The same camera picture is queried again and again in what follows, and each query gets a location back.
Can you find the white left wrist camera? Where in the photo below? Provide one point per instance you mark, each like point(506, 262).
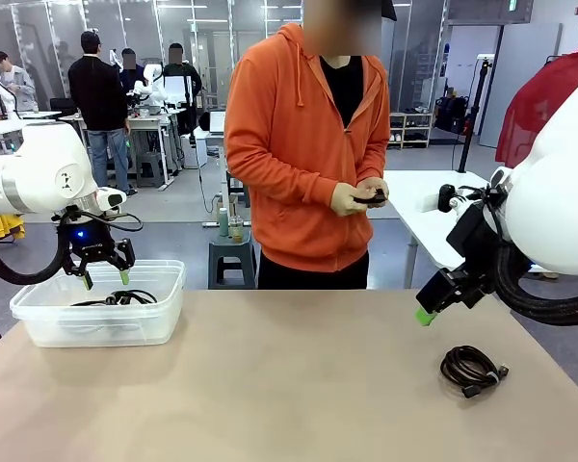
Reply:
point(111, 198)

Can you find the person's left forearm orange sleeve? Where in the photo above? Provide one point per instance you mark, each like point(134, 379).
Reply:
point(376, 159)

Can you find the red salon cape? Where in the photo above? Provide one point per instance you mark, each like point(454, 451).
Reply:
point(534, 110)

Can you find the white lit monitor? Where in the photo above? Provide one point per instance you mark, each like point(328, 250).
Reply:
point(176, 91)

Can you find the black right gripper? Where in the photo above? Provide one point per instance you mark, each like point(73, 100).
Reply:
point(477, 236)

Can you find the person's right forearm orange sleeve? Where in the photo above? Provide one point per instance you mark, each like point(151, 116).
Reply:
point(298, 185)

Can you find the green exit sign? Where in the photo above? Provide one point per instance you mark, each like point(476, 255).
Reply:
point(511, 5)

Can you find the person's right hand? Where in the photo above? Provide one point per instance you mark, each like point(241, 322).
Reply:
point(344, 199)

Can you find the white standing desk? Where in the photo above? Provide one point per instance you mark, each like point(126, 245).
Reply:
point(223, 183)

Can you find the green bottle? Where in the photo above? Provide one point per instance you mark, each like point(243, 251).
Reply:
point(223, 221)

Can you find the yellow bag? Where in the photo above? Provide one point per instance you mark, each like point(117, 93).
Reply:
point(7, 228)

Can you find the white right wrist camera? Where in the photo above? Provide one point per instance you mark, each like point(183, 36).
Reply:
point(426, 202)

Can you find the person in orange hoodie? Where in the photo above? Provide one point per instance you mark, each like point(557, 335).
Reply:
point(313, 120)

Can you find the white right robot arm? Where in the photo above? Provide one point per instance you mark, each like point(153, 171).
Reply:
point(549, 192)

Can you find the man black sweater cap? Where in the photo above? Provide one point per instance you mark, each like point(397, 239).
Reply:
point(98, 96)

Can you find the white background table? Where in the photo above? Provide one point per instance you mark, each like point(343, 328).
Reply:
point(424, 231)

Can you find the clear plastic storage container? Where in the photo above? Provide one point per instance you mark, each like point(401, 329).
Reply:
point(101, 322)

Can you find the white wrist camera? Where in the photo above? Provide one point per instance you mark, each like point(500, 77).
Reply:
point(426, 202)
point(111, 198)

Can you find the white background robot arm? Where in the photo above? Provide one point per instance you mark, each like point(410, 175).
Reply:
point(154, 82)

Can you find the white robot with round head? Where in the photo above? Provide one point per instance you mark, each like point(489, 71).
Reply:
point(5, 96)

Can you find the person in grey hoodie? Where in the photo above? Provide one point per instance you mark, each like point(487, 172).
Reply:
point(21, 86)

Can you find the grey workbench desk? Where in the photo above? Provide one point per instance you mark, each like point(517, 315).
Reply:
point(144, 122)

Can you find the person's left hand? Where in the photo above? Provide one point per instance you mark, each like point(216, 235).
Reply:
point(381, 187)

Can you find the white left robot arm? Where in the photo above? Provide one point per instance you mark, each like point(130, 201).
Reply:
point(38, 168)

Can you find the long white desk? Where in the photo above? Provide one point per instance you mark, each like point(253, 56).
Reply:
point(0, 127)

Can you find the grey plastic stool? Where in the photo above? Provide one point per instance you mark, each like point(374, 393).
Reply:
point(149, 166)
point(233, 250)
point(236, 185)

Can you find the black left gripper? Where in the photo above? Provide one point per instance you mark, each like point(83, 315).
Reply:
point(84, 240)

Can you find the black office chair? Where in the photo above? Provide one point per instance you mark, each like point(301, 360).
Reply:
point(60, 108)

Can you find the black bags pile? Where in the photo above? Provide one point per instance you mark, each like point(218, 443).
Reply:
point(450, 115)

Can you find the black tripod pole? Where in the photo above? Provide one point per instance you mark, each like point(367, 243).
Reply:
point(471, 120)

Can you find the wooden shoe rack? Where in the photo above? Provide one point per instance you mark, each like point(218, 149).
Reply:
point(412, 129)

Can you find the person in dark blue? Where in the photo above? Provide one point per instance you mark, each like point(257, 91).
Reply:
point(130, 72)

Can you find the clear cup brown drink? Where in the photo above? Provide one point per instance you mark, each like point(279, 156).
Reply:
point(236, 233)

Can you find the white open laptop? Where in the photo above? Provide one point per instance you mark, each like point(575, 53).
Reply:
point(218, 121)

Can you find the person in black top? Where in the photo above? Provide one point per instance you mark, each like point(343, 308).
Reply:
point(183, 77)

